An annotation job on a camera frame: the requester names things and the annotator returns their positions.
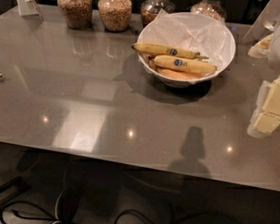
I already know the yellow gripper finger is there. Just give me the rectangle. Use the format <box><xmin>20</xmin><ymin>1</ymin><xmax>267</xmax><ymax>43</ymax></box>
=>
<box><xmin>248</xmin><ymin>33</ymin><xmax>274</xmax><ymax>58</ymax></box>
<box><xmin>247</xmin><ymin>75</ymin><xmax>280</xmax><ymax>138</ymax></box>

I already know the yellow banana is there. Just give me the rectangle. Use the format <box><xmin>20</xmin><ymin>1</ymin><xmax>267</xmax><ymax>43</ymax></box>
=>
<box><xmin>154</xmin><ymin>54</ymin><xmax>217</xmax><ymax>74</ymax></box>
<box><xmin>131</xmin><ymin>41</ymin><xmax>207</xmax><ymax>59</ymax></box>
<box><xmin>157</xmin><ymin>67</ymin><xmax>204</xmax><ymax>79</ymax></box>

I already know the white bowl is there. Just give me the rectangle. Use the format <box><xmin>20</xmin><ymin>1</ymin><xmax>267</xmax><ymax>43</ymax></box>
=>
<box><xmin>134</xmin><ymin>9</ymin><xmax>239</xmax><ymax>90</ymax></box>

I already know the white paper liner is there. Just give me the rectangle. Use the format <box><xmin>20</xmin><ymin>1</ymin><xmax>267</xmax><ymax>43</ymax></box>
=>
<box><xmin>138</xmin><ymin>10</ymin><xmax>230</xmax><ymax>67</ymax></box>

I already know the glass grain jar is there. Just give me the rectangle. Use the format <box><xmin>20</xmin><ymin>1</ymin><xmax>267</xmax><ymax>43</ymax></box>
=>
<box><xmin>98</xmin><ymin>0</ymin><xmax>132</xmax><ymax>32</ymax></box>
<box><xmin>191</xmin><ymin>0</ymin><xmax>228</xmax><ymax>20</ymax></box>
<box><xmin>57</xmin><ymin>0</ymin><xmax>92</xmax><ymax>29</ymax></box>
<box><xmin>141</xmin><ymin>0</ymin><xmax>176</xmax><ymax>27</ymax></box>

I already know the leftmost glass grain jar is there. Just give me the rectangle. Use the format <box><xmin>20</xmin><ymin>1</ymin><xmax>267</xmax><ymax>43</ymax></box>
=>
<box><xmin>57</xmin><ymin>0</ymin><xmax>92</xmax><ymax>29</ymax></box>

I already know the white stand top left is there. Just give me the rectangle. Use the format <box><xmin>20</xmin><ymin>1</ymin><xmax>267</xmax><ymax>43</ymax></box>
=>
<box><xmin>17</xmin><ymin>0</ymin><xmax>43</xmax><ymax>21</ymax></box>

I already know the black cable on floor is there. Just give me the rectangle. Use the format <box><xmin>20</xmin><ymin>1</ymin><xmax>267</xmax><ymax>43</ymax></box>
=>
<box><xmin>0</xmin><ymin>197</ymin><xmax>205</xmax><ymax>224</ymax></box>

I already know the white cable on floor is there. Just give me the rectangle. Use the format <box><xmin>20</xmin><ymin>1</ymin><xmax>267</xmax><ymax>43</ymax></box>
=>
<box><xmin>48</xmin><ymin>169</ymin><xmax>68</xmax><ymax>224</ymax></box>

